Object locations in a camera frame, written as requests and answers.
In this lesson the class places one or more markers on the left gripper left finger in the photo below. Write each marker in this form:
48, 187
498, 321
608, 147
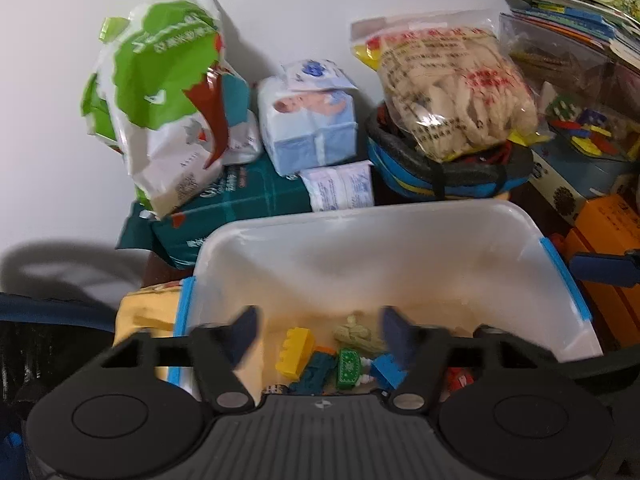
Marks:
212, 352

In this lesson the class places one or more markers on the white plastic storage bin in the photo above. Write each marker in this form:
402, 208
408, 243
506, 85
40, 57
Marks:
457, 265

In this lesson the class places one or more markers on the orange cardboard box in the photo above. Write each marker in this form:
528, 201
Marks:
602, 252

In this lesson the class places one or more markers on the yellow toy brick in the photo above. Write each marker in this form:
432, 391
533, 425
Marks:
296, 351

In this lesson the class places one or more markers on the small red toy block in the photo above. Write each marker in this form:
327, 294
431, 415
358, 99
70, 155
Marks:
457, 378

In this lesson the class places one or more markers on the clear bag of puzzle toys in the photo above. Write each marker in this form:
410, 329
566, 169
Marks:
586, 92

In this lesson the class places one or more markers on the light blue tissue pack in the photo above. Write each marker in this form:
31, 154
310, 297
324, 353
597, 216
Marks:
307, 116

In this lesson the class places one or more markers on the green toy block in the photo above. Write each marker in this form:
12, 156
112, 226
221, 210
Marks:
348, 369

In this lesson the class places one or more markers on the yellow cloth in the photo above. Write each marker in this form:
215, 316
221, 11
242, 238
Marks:
152, 308

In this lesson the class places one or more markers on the green white snack bag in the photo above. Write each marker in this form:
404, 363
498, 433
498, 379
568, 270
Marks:
163, 95

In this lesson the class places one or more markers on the small white wipes packet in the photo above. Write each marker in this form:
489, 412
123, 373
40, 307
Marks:
339, 187

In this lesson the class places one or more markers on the blue toy box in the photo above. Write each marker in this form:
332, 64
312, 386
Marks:
567, 179

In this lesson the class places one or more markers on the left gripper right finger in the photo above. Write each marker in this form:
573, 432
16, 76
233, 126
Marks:
426, 353

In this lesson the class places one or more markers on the beige toy tank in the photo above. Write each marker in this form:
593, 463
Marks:
353, 334

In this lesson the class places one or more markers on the dark blue chair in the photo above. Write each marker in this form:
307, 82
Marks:
22, 309

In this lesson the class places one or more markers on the clear bag of crackers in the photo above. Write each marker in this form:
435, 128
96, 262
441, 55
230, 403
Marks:
446, 80

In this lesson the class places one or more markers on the stack of books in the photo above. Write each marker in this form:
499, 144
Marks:
593, 24

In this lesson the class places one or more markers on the blue toy brick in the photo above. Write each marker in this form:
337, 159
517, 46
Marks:
387, 372

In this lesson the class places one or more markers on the blue black helmet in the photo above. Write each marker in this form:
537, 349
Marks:
398, 164

